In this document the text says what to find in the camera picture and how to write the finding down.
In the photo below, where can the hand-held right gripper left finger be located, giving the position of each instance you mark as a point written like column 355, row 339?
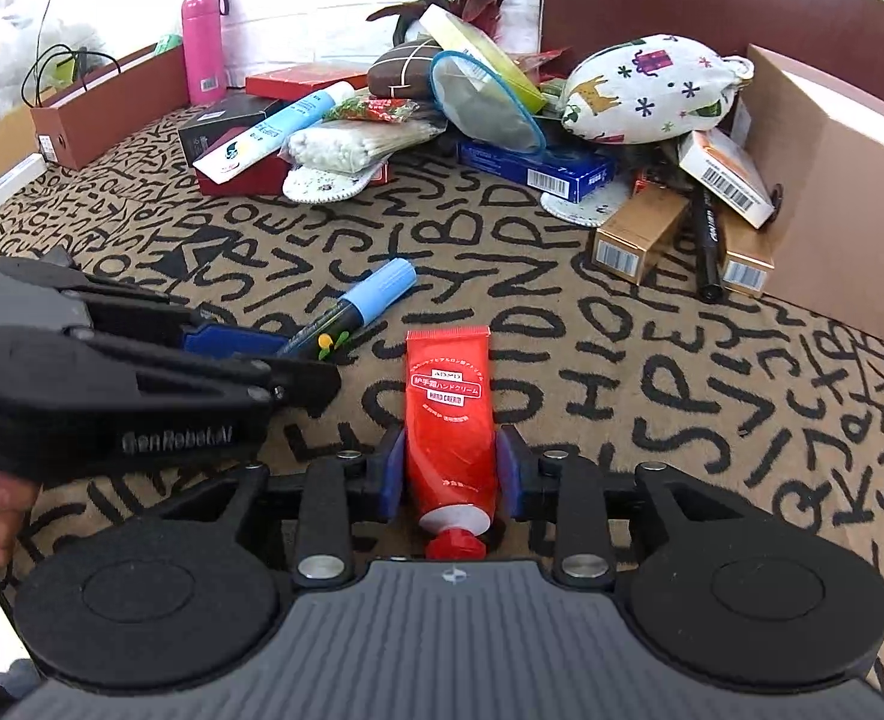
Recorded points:
column 393, row 476

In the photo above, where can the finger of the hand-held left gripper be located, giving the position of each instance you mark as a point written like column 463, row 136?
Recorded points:
column 232, row 341
column 187, row 382

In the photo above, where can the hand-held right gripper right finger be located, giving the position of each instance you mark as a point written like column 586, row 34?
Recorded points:
column 513, row 480

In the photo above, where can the red hand cream tube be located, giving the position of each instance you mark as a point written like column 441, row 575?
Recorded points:
column 445, row 420

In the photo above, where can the blue marker pen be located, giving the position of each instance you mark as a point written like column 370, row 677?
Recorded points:
column 370, row 296

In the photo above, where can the cotton swabs bag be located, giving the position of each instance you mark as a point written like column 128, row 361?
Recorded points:
column 352, row 144

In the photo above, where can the pink cardboard box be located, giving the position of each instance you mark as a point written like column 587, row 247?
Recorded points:
column 847, row 202

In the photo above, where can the white patterned insole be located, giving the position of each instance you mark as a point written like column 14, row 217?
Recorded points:
column 329, row 184
column 588, row 210

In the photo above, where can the letter print mat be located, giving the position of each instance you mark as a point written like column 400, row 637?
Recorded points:
column 487, row 277

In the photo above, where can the black box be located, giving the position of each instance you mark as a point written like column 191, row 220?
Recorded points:
column 220, row 127

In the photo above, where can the white flat box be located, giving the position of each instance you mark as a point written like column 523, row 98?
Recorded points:
column 6, row 180

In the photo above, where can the red printed flat box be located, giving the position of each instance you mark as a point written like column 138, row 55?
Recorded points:
column 299, row 80

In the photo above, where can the red green snack packet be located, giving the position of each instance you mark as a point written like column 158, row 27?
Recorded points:
column 370, row 109

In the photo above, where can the brown paper gift bag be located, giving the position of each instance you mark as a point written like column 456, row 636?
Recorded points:
column 89, row 109

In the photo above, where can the pink thermos bottle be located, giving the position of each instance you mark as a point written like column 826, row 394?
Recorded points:
column 203, row 45

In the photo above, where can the black marker pen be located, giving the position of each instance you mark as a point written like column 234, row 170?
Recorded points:
column 708, row 247

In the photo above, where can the blue box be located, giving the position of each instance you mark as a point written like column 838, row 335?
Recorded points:
column 539, row 165

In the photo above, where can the brown striped pouch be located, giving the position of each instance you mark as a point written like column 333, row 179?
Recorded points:
column 404, row 67

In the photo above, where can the orange white box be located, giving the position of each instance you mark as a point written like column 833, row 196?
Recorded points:
column 727, row 172

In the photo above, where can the printed white cloth pouch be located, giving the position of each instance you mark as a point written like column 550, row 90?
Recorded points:
column 637, row 90

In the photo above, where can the red clear packet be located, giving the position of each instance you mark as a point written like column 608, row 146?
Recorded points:
column 543, row 64

